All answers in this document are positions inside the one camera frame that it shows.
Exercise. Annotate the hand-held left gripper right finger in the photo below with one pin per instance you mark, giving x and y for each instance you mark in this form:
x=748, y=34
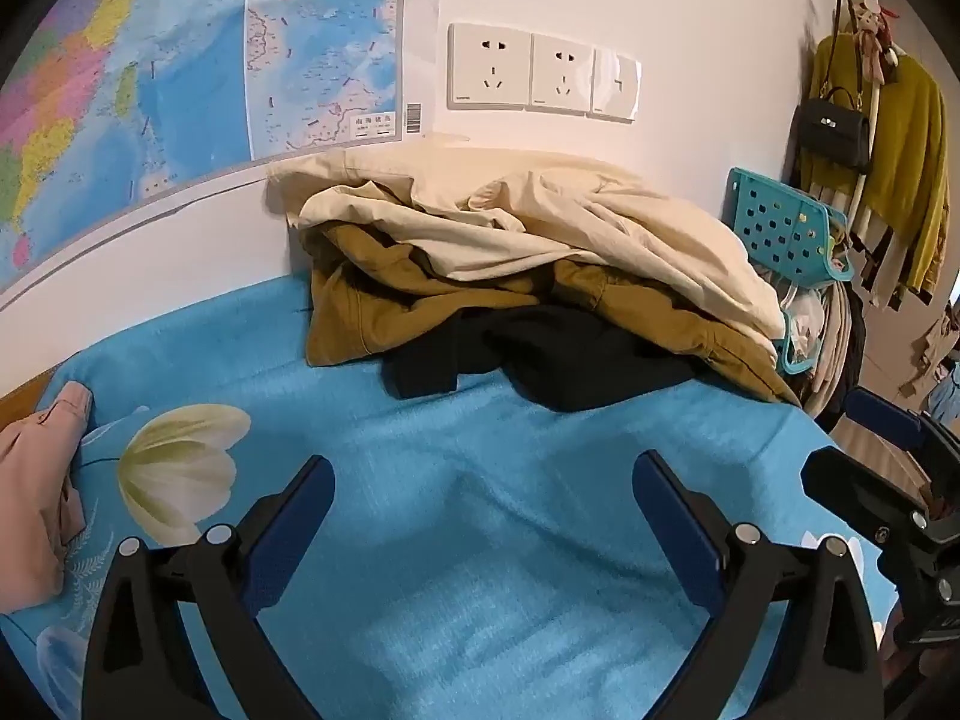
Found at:
x=679, y=525

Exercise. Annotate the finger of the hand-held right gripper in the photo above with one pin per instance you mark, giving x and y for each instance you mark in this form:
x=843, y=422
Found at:
x=862, y=487
x=889, y=416

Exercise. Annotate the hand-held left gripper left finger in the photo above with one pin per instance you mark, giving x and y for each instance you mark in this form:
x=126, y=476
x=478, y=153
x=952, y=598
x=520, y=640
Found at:
x=292, y=532

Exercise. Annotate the cream garment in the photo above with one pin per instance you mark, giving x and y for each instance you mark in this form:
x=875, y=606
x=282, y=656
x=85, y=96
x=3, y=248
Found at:
x=600, y=225

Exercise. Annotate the beige coat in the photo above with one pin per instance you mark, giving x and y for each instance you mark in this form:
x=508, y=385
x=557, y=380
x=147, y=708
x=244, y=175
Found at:
x=934, y=345

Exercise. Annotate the blue floral bedsheet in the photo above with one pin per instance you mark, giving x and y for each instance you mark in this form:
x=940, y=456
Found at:
x=450, y=465

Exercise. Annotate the teal plastic basket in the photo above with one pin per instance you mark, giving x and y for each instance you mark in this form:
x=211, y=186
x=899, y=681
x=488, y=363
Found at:
x=780, y=229

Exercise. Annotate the black garment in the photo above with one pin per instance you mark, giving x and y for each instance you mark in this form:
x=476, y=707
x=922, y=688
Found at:
x=540, y=352

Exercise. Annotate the mustard brown garment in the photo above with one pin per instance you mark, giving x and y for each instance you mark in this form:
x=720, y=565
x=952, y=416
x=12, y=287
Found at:
x=352, y=315

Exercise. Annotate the yellow-green cardigan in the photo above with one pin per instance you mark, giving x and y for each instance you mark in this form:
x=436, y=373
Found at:
x=911, y=165

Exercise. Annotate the pink garment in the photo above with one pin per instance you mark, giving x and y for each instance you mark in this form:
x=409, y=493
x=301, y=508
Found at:
x=30, y=510

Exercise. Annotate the black handbag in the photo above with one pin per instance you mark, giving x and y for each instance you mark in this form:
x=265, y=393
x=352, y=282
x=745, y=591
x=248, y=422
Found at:
x=832, y=135

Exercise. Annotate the white coat rack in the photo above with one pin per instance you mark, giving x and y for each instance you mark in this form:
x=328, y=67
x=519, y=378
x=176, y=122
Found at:
x=874, y=101

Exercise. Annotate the plush toy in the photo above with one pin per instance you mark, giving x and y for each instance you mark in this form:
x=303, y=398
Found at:
x=870, y=37

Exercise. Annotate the wooden bed frame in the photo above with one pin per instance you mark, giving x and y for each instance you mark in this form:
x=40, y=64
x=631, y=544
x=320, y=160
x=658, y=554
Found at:
x=22, y=397

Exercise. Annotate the white wall switch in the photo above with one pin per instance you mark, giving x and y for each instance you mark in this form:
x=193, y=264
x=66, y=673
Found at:
x=616, y=82

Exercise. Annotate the white wall socket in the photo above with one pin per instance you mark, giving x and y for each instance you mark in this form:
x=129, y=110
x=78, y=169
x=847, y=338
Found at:
x=489, y=64
x=561, y=73

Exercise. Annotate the colourful wall map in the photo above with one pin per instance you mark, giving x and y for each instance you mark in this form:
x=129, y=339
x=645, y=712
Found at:
x=187, y=52

